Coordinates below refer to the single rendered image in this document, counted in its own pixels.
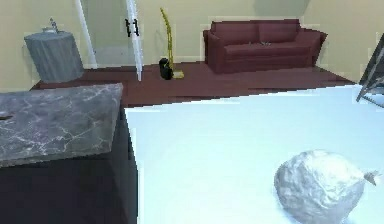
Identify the white table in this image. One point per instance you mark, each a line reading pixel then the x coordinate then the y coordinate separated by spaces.
pixel 233 150

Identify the yellow and black vacuum cleaner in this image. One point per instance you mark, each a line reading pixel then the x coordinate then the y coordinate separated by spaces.
pixel 169 56

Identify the white room door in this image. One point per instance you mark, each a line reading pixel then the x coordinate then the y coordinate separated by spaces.
pixel 135 43

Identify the dark red sofa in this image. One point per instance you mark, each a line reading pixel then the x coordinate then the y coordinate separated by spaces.
pixel 266 46

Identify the small grey item on sofa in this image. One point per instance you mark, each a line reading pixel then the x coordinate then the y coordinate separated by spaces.
pixel 265 43

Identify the grey marble top counter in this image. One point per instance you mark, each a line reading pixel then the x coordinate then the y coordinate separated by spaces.
pixel 56 123

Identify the white tied garbage bag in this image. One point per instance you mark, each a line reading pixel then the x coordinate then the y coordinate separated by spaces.
pixel 320 186

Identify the grey round draped table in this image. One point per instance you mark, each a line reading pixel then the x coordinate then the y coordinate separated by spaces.
pixel 55 56

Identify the grey ornament on round table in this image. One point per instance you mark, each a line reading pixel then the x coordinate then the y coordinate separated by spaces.
pixel 52 26

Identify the grey metal rack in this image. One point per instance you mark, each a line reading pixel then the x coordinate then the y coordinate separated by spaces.
pixel 373 73

